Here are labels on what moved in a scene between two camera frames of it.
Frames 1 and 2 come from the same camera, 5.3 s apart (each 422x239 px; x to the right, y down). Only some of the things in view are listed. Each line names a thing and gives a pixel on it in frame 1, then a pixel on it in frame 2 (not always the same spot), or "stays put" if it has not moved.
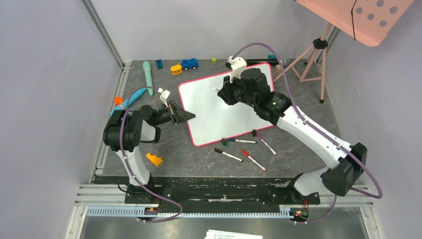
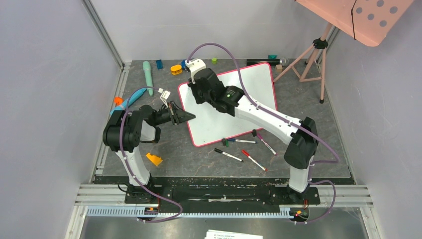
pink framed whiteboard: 215,120 stays put
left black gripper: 177,115 stays put
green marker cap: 225,142 stays put
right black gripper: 227,93 -> 195,92
